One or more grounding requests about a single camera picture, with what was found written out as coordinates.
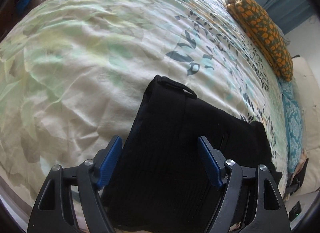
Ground black pants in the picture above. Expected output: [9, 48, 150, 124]
[101, 76, 282, 232]

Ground black device on bed edge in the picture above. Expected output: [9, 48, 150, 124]
[284, 158, 309, 201]

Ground floral leaf bed sheet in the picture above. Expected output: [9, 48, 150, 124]
[1, 0, 287, 230]

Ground orange floral folded blanket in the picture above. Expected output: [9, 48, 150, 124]
[225, 0, 293, 82]

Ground teal patterned pillow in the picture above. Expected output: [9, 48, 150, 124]
[278, 79, 303, 173]

